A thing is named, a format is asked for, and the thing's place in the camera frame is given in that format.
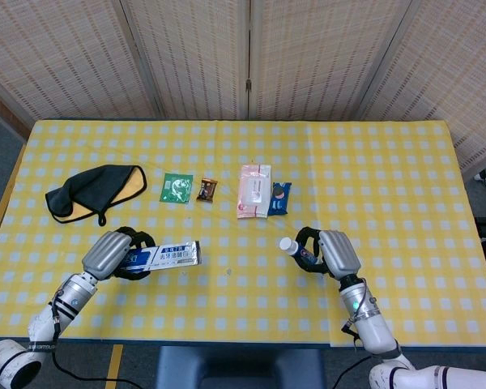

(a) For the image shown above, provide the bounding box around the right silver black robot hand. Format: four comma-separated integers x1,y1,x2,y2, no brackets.
293,226,364,281

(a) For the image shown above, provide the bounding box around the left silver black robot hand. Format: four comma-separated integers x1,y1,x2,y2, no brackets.
81,226,159,281

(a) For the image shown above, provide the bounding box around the small white-capped bottle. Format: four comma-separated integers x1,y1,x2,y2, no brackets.
279,237,319,264

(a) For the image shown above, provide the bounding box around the blue Crest toothpaste box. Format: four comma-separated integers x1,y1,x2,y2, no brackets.
123,239,203,273

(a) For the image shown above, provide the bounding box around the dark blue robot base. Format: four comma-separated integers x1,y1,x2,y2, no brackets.
156,346,327,389

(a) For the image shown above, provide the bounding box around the yellow white checkered tablecloth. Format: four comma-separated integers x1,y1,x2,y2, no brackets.
0,119,486,348

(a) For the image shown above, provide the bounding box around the dark green yellow cloth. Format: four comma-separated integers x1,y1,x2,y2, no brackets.
45,164,147,227

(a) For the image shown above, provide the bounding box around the blue Oreo cookie pack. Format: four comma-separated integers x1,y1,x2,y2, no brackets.
266,182,292,216

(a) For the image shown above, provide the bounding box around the green square sachet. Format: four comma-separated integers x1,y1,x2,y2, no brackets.
160,173,194,205

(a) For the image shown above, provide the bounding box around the pink wet wipes pack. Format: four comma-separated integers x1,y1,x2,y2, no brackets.
237,163,273,220

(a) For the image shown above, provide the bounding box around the brown candy wrapper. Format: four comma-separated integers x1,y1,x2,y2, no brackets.
196,177,218,203

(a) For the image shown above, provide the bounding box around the woven folding screen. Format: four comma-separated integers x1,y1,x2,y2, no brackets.
0,0,486,171

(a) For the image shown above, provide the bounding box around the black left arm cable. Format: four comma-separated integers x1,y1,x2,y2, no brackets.
49,283,163,386

